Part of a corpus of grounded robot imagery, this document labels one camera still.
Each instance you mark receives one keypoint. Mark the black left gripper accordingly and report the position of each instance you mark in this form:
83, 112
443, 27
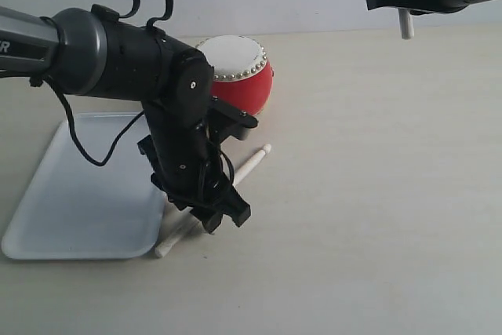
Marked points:
192, 170

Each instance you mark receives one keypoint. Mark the wooden drumstick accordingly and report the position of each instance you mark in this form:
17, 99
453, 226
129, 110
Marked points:
188, 222
405, 24

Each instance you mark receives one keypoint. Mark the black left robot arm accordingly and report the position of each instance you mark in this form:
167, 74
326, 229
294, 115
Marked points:
94, 54

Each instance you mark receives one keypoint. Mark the small red drum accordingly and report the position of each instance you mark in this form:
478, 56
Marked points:
243, 75

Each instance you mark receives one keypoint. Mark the white rectangular plastic tray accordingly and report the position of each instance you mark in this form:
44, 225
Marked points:
73, 210

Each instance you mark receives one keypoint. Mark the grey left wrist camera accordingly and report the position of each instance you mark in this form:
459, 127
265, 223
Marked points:
224, 120

